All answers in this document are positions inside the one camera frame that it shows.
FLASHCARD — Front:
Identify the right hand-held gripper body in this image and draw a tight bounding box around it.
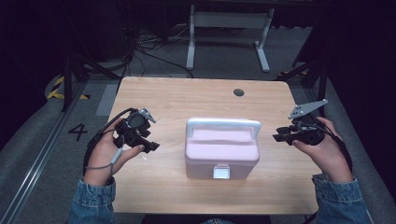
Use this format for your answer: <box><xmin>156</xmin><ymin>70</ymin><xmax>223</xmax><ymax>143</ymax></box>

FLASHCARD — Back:
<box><xmin>287</xmin><ymin>98</ymin><xmax>329</xmax><ymax>147</ymax></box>

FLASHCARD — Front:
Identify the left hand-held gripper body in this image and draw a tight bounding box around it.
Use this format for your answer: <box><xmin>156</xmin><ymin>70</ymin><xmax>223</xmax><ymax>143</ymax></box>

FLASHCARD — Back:
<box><xmin>116</xmin><ymin>106</ymin><xmax>158</xmax><ymax>149</ymax></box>

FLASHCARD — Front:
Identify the pink storage box white handle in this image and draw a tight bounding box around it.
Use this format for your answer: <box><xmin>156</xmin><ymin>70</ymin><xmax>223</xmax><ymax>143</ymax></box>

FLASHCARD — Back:
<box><xmin>184</xmin><ymin>117</ymin><xmax>262</xmax><ymax>181</ymax></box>

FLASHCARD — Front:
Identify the person's left hand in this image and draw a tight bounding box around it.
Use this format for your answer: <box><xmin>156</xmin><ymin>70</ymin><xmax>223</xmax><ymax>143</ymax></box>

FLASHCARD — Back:
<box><xmin>82</xmin><ymin>118</ymin><xmax>146</xmax><ymax>188</ymax></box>

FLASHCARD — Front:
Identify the person's right hand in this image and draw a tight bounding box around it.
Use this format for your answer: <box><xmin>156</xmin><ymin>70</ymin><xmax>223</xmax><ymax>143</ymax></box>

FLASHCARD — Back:
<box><xmin>291</xmin><ymin>116</ymin><xmax>355</xmax><ymax>184</ymax></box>

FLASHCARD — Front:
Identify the black tripod stand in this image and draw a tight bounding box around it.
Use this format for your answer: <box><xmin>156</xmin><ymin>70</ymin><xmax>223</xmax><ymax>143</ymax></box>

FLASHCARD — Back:
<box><xmin>276</xmin><ymin>54</ymin><xmax>331</xmax><ymax>110</ymax></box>
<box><xmin>60</xmin><ymin>50</ymin><xmax>123</xmax><ymax>113</ymax></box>

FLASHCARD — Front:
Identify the person's denim lap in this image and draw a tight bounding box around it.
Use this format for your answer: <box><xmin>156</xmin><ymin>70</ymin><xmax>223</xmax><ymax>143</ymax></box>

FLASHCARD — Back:
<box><xmin>199</xmin><ymin>217</ymin><xmax>238</xmax><ymax>224</ymax></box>

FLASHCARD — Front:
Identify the grey cord with plug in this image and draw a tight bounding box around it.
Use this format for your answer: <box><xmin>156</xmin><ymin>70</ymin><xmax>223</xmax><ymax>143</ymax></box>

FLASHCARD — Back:
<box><xmin>85</xmin><ymin>135</ymin><xmax>126</xmax><ymax>179</ymax></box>

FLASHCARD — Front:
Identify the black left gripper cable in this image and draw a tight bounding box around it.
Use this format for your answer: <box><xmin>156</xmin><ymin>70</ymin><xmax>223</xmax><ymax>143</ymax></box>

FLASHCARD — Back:
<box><xmin>82</xmin><ymin>106</ymin><xmax>138</xmax><ymax>175</ymax></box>

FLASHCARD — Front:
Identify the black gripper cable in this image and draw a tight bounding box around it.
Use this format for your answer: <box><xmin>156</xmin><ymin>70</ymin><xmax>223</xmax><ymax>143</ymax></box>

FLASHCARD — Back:
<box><xmin>82</xmin><ymin>106</ymin><xmax>138</xmax><ymax>175</ymax></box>
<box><xmin>297</xmin><ymin>121</ymin><xmax>354</xmax><ymax>173</ymax></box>

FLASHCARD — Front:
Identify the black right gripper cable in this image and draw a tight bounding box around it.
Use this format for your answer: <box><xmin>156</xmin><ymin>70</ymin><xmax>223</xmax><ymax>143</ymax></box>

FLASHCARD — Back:
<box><xmin>297</xmin><ymin>121</ymin><xmax>354</xmax><ymax>173</ymax></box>

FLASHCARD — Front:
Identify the bundle of black floor cables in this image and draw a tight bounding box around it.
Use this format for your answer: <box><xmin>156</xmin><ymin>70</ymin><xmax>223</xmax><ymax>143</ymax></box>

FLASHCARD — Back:
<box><xmin>122</xmin><ymin>21</ymin><xmax>195</xmax><ymax>79</ymax></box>

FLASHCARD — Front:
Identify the metal floor rail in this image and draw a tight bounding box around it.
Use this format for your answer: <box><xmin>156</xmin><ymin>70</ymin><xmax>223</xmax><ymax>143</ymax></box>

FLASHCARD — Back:
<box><xmin>0</xmin><ymin>83</ymin><xmax>89</xmax><ymax>224</ymax></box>

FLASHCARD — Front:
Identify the white metal table frame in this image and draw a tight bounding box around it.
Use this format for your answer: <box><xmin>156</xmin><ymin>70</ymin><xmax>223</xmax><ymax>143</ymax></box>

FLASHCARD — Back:
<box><xmin>185</xmin><ymin>4</ymin><xmax>276</xmax><ymax>74</ymax></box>

